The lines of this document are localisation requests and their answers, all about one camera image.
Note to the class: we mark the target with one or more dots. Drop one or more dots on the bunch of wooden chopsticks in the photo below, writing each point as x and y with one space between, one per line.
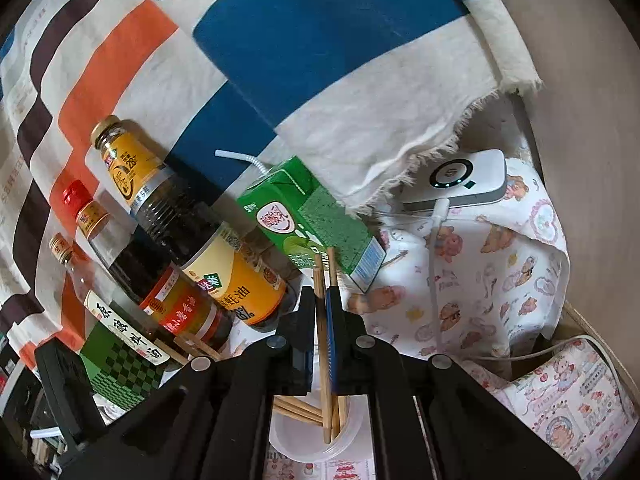
300 407

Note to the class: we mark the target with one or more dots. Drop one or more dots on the white power bank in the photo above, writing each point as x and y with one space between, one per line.
475 175

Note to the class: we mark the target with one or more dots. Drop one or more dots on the long wooden chopstick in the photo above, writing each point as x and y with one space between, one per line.
322 340
332 265

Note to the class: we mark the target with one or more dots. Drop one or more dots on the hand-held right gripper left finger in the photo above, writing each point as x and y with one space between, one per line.
305 340

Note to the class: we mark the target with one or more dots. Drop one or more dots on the translucent plastic cup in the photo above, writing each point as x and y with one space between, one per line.
300 440

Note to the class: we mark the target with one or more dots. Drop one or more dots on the striped blanket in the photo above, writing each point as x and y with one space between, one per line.
325 60

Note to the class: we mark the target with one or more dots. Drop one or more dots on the clear cooking wine bottle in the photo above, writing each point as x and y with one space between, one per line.
115 310

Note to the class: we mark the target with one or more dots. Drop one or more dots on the white drinking straw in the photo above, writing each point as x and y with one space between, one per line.
235 155

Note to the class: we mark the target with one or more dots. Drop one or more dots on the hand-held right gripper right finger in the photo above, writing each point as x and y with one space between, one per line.
335 340

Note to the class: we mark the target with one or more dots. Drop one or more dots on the bear print cloth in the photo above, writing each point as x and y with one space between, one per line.
475 285

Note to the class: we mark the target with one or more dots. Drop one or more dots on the green checkered box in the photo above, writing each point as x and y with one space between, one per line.
120 365

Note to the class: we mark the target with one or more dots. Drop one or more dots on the green drink carton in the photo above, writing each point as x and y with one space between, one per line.
300 210

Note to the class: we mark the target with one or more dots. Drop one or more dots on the red cap sauce bottle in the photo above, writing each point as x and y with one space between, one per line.
175 305

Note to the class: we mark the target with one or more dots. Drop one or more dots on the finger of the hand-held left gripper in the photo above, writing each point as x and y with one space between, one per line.
65 395

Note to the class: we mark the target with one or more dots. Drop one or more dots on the yellow label sauce bottle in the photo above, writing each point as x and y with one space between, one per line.
235 270

